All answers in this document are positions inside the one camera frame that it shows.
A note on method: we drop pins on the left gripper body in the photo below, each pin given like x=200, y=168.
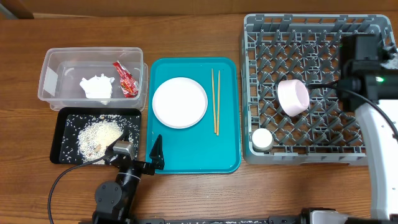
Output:
x=144, y=167

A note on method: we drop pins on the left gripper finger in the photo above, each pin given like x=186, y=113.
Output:
x=156, y=155
x=118, y=144

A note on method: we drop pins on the cooked rice pile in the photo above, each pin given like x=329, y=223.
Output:
x=86, y=137

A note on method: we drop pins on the red sauce packet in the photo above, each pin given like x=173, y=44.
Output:
x=129, y=85

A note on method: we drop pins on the white napkin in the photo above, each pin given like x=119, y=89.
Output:
x=98, y=88

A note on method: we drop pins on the white cylindrical cup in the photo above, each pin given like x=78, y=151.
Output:
x=262, y=140

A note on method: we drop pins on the pink bowl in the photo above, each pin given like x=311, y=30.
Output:
x=293, y=97

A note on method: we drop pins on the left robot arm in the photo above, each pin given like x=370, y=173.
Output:
x=114, y=198

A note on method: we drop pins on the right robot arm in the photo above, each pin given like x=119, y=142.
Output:
x=369, y=90

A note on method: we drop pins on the grey dishwasher rack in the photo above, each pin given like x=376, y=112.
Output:
x=305, y=47

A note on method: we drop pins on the black plastic tray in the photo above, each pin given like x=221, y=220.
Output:
x=61, y=120

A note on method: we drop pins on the white round plate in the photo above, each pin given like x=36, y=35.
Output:
x=179, y=103

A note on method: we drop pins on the teal serving tray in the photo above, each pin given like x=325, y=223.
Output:
x=197, y=149

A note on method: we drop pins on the clear plastic storage bin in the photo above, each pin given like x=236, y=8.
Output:
x=64, y=68

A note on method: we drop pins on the right wooden chopstick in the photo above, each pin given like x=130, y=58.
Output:
x=218, y=106

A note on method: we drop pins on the wooden chopstick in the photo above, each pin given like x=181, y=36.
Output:
x=213, y=99
x=218, y=106

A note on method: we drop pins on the left wooden chopstick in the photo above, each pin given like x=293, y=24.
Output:
x=213, y=99

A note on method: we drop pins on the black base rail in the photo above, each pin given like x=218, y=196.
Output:
x=269, y=220

